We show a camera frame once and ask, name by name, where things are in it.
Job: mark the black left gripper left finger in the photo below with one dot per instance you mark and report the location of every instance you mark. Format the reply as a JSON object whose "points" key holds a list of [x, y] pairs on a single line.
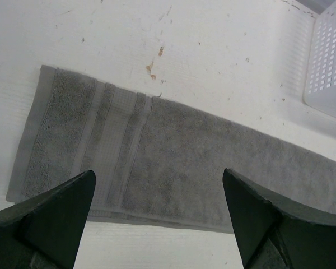
{"points": [[45, 231]]}

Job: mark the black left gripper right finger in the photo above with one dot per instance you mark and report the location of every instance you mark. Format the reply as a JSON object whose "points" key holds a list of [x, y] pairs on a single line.
{"points": [[273, 231]]}

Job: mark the grey terry towel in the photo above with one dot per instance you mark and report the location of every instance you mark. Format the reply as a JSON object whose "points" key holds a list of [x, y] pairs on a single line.
{"points": [[157, 162]]}

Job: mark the white perforated plastic basket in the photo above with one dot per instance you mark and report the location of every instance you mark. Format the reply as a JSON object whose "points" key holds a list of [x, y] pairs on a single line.
{"points": [[320, 87]]}

